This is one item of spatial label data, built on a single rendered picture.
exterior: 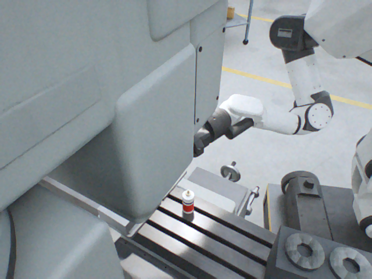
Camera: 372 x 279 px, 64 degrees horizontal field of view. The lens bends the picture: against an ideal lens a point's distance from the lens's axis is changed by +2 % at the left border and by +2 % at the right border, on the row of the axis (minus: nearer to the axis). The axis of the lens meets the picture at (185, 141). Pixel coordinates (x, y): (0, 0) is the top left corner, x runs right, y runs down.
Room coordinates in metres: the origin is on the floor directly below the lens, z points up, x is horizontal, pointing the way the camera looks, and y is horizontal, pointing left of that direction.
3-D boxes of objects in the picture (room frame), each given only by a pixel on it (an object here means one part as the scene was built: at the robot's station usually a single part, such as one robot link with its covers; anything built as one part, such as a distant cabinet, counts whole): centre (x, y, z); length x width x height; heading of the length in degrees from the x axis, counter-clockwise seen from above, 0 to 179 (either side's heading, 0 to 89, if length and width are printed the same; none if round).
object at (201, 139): (0.63, -0.04, 1.24); 0.13 x 0.12 x 0.10; 41
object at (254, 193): (0.95, -0.36, 0.48); 0.22 x 0.06 x 0.06; 150
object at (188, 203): (0.60, -0.01, 0.96); 0.04 x 0.04 x 0.11
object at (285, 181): (1.04, -0.64, 0.50); 0.20 x 0.05 x 0.20; 81
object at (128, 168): (0.40, 0.13, 1.47); 0.24 x 0.19 x 0.26; 60
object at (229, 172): (1.00, -0.22, 0.60); 0.16 x 0.12 x 0.12; 150
